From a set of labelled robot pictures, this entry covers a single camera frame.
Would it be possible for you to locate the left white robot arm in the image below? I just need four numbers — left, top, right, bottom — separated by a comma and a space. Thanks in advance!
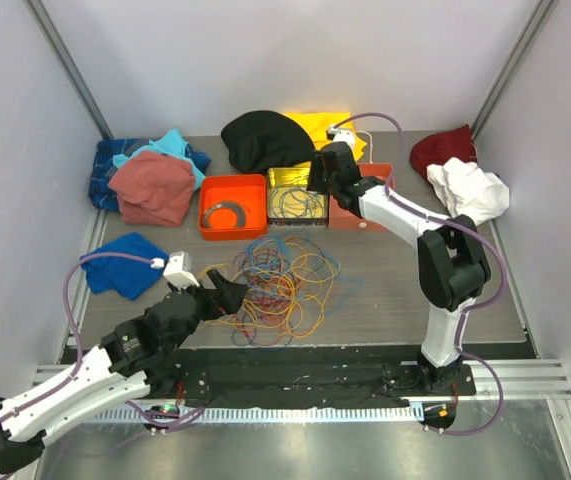
0, 266, 248, 475

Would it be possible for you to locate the grey wire coil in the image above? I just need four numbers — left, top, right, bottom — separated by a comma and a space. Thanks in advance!
203, 199, 249, 229

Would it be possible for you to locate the blue plaid cloth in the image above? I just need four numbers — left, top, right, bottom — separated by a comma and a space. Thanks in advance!
88, 138, 148, 212

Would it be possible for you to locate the light blue wire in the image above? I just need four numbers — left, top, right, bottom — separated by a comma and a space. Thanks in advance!
244, 182, 364, 311

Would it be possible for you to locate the white slotted cable duct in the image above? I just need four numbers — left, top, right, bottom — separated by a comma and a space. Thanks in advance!
82, 405, 425, 425

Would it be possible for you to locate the royal blue cloth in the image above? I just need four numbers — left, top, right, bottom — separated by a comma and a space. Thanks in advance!
81, 232, 169, 301

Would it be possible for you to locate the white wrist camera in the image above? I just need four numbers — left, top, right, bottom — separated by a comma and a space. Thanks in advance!
326, 125, 357, 148
151, 251, 199, 290

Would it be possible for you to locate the orange plastic box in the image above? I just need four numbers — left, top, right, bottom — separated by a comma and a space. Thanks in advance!
198, 174, 268, 242

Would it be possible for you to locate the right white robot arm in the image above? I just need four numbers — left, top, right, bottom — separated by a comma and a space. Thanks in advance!
308, 141, 491, 395

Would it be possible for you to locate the dark red cloth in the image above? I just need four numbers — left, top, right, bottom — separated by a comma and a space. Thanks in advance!
410, 124, 478, 181

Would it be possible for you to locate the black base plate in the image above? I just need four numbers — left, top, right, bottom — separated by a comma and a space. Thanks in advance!
173, 345, 477, 410

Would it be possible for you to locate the gold metal tin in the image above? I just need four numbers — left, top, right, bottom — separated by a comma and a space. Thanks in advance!
267, 165, 329, 227

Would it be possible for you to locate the red wire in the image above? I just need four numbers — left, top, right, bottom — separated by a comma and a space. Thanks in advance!
237, 259, 311, 331

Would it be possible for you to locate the white cloth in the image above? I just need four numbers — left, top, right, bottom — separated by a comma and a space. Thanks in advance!
427, 157, 510, 226

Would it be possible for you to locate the yellow cloth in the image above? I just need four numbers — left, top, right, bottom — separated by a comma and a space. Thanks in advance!
282, 111, 367, 162

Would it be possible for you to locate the dark blue wire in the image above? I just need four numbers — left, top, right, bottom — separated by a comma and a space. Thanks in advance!
229, 249, 296, 349

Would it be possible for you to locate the light blue cloth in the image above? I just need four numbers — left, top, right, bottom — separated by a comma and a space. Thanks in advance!
112, 129, 211, 190

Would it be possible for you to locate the white cord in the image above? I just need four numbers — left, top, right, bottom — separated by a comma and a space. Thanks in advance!
357, 130, 377, 165

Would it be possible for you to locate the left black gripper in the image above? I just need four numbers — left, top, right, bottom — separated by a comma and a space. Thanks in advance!
167, 269, 248, 352

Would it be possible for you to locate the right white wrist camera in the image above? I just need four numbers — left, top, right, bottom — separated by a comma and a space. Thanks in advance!
326, 125, 357, 148

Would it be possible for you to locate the salmon red cloth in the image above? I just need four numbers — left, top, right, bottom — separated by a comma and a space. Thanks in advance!
108, 151, 196, 227

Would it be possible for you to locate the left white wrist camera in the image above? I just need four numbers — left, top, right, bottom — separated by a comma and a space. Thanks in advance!
151, 251, 199, 290

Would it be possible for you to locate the black cloth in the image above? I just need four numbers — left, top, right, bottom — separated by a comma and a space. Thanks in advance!
220, 110, 316, 174

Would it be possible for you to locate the salmon pink drawer box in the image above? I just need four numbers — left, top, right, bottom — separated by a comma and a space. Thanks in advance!
328, 163, 393, 232

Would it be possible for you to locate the yellow wire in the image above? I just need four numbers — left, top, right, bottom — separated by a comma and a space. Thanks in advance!
199, 249, 341, 346

